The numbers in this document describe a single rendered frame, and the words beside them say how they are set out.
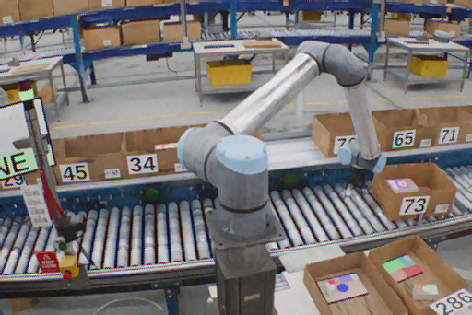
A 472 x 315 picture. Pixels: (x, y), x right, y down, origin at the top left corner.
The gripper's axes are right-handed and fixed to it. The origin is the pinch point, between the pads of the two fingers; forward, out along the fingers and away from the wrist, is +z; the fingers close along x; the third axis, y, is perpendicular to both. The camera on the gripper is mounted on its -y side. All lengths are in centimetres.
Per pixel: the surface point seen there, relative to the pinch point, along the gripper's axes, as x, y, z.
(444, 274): 16, 69, 0
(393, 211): 14.0, 20.1, -0.7
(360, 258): -18, 49, -1
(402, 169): 34.0, -6.6, -8.2
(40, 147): -143, 31, -60
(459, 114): 112, -52, -20
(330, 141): -4.2, -29.0, -19.6
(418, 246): 13, 49, 0
